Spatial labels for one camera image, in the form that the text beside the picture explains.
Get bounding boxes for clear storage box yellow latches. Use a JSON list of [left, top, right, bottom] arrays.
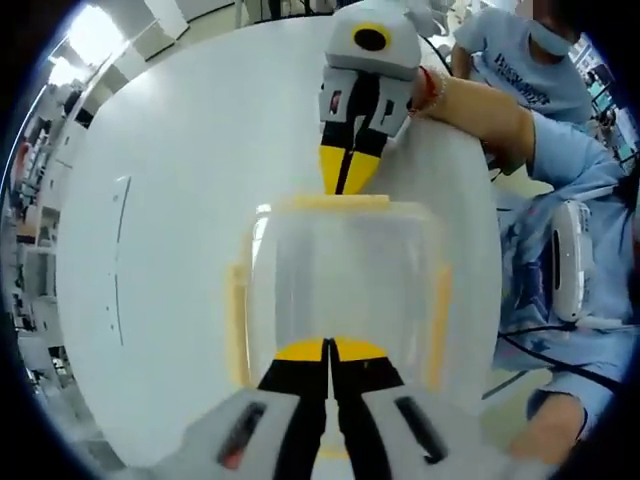
[[224, 192, 454, 459]]

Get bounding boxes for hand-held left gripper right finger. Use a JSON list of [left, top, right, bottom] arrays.
[[329, 337, 557, 480]]

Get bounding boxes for red bracelet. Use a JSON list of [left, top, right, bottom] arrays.
[[420, 65, 448, 111]]

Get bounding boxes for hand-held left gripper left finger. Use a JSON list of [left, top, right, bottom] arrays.
[[154, 337, 331, 480]]

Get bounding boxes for black cable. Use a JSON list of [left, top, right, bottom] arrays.
[[497, 323, 625, 390]]

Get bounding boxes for white worn device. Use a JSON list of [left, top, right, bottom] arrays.
[[551, 198, 596, 322]]

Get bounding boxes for person's blue face mask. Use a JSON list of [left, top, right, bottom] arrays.
[[527, 14, 584, 55]]

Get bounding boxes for person's torso in blue clothing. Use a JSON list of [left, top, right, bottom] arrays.
[[451, 7, 640, 399]]

